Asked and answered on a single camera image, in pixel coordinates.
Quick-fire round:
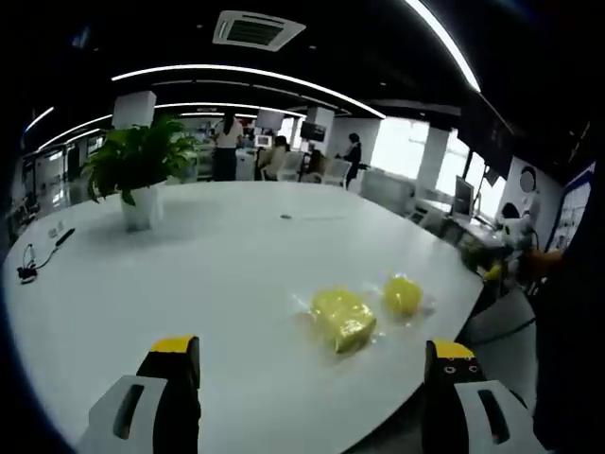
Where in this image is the ceiling air conditioner vent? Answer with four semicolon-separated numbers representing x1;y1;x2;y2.
212;9;307;52

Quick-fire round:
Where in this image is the green potted plant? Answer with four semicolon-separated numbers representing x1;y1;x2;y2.
80;114;199;233

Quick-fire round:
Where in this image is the person's dark clothing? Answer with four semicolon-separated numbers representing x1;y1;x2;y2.
533;207;605;453

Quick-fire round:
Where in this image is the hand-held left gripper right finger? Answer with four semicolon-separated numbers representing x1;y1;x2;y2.
424;339;547;454

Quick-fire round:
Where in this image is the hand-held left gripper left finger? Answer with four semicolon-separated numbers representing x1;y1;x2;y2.
77;335;201;454

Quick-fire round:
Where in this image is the white humanoid robot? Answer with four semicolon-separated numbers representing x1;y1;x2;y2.
495;168;545;266

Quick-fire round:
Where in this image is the small yellow silicone block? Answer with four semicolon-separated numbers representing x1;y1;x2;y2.
382;276;424;317

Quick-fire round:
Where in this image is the black cable with plug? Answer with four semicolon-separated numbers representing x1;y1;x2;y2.
16;243;59;284

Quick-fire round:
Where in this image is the computer monitor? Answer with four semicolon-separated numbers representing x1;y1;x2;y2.
452;174;476;219

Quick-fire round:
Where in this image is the large yellow silicone block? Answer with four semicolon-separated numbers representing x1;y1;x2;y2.
309;286;378;356

